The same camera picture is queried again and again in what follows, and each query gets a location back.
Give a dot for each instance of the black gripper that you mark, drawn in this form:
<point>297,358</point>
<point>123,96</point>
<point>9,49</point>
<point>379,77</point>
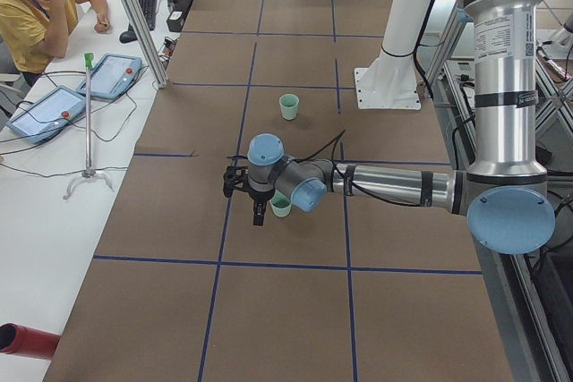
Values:
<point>258,197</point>

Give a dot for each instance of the green cup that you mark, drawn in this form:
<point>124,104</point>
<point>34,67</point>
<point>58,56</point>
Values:
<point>280,204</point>
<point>289,104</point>

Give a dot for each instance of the teach pendant tablet far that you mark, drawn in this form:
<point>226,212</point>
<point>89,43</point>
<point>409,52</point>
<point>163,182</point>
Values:
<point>112,75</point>

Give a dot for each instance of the teach pendant tablet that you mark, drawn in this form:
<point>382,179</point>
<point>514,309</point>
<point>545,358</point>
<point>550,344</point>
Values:
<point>112,75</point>
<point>45,118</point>

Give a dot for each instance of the black box on desk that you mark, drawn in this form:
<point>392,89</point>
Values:
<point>175,21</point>

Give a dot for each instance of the black computer mouse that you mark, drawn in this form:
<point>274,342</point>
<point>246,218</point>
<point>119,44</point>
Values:
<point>127,36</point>

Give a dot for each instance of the teach pendant tablet near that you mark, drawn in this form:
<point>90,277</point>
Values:
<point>45,118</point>

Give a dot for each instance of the black keyboard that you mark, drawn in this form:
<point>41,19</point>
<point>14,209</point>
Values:
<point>148,8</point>

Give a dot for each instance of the red cylinder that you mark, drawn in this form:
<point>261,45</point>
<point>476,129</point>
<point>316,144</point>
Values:
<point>28,342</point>

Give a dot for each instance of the person in yellow shirt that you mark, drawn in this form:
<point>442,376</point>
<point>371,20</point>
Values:
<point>37,31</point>

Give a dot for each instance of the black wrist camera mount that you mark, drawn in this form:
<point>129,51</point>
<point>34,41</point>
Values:
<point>235,178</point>

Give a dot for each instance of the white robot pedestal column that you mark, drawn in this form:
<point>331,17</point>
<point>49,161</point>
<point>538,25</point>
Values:
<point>390,81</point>

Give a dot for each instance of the aluminium frame post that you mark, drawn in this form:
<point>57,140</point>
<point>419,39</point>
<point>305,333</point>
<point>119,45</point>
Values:
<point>142,32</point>

